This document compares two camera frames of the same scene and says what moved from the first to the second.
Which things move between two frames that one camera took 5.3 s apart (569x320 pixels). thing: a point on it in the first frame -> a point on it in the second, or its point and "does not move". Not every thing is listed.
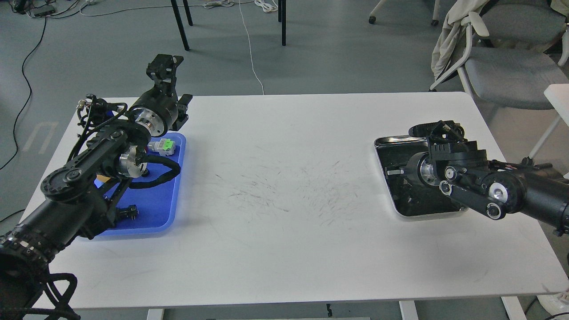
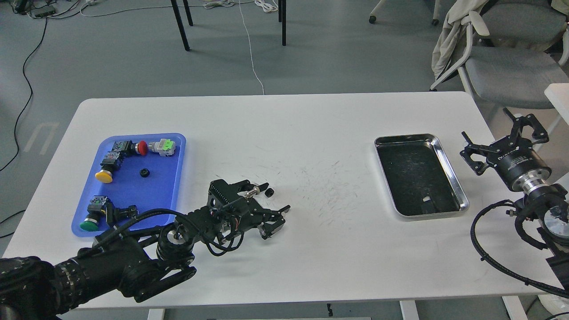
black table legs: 282,17 does not move
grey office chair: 514,51 does not move
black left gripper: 157,111 -> 236,215
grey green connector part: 165,147 does not move
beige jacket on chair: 451,35 does not move
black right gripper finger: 395,172 -> 475,156
